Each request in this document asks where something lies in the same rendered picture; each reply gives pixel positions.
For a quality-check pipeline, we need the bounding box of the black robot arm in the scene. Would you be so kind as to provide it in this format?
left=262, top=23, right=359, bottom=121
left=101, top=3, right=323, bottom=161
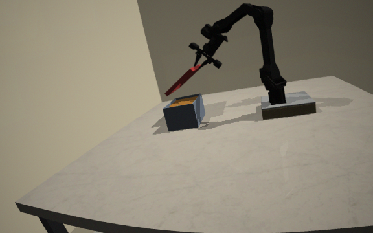
left=201, top=3, right=287, bottom=105

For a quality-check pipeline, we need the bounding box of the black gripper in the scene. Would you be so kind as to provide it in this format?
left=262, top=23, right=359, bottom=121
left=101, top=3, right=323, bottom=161
left=189, top=41, right=222, bottom=70

